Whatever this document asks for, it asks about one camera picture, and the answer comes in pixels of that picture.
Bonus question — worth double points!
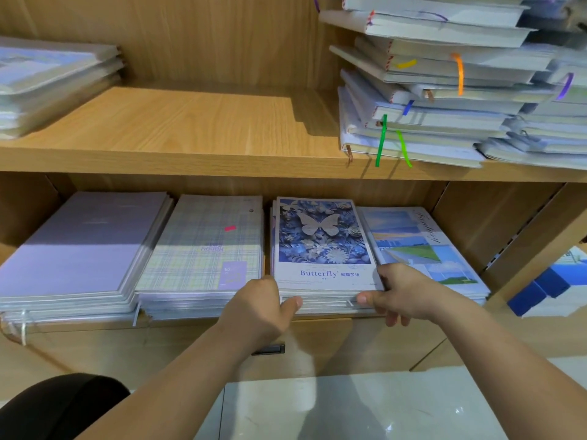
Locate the person's right hand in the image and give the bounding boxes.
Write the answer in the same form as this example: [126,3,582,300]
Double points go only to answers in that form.
[349,263,451,328]

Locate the person's left hand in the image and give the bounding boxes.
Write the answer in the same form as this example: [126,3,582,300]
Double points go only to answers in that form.
[218,276,304,349]

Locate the green field picture notebook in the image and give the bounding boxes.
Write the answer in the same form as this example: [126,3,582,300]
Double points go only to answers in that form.
[356,206,492,306]

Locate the pastel grid pattern notebook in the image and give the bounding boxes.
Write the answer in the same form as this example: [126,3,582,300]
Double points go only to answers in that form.
[136,195,267,321]

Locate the blue butterfly cover notebook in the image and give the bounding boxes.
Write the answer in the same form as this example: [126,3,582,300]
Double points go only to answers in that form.
[270,197,385,315]

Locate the large plain lilac notebook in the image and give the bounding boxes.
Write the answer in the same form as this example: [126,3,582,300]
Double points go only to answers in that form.
[0,190,175,328]

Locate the wooden shelf unit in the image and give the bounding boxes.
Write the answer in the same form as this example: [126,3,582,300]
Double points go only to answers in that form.
[0,0,587,386]

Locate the pile of small notebooks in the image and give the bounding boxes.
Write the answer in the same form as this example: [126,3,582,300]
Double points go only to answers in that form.
[316,0,587,171]

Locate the stack of large blue notebooks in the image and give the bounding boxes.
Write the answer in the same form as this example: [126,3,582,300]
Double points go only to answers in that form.
[0,36,125,140]

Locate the person's right forearm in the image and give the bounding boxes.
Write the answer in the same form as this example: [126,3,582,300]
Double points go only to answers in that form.
[426,298,587,440]

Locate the person's left forearm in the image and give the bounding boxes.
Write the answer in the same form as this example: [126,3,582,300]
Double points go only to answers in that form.
[78,320,271,440]

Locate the person's black clothing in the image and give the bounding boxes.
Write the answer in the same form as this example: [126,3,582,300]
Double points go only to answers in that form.
[0,373,131,440]

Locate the blue white small box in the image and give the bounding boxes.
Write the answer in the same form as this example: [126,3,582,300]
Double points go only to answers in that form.
[507,247,587,317]

